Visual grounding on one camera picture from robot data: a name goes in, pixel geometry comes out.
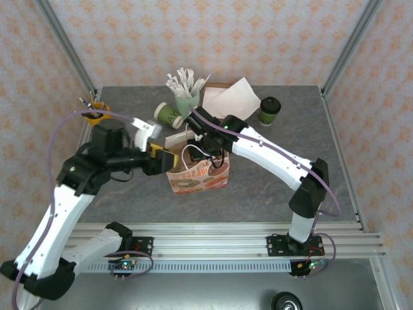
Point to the small led circuit board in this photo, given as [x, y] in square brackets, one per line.
[125, 265]
[311, 266]

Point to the black caster wheel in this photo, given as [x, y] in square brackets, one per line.
[285, 302]

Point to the black plastic cup lid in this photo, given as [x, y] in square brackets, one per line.
[270, 104]

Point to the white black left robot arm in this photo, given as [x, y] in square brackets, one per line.
[64, 213]

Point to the printed paper takeout bag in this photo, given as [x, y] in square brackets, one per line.
[200, 182]

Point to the green paper coffee cup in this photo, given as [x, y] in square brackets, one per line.
[267, 119]

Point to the brown cardboard napkin box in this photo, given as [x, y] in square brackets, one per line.
[219, 85]

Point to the aluminium front rail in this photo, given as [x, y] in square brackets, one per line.
[209, 240]

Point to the green paper cup with lettering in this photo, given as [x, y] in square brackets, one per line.
[167, 116]

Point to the mint green straw cup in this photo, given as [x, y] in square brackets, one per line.
[185, 103]

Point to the white paper napkin stack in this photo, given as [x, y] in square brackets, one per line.
[209, 98]

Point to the yellow pencil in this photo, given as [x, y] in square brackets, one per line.
[92, 98]

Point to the paper wrapped straw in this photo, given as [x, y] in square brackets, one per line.
[189, 77]
[201, 84]
[181, 79]
[172, 83]

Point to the aluminium frame post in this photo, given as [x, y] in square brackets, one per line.
[351, 42]
[65, 42]

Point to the yellow pen cup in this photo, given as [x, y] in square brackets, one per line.
[91, 120]

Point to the grey metal lower shelf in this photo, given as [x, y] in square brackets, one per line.
[161, 294]

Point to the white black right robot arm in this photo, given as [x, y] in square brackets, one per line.
[274, 158]

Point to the aluminium frame leg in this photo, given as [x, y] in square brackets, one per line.
[385, 284]

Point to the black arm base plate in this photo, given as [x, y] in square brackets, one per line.
[145, 245]
[276, 245]

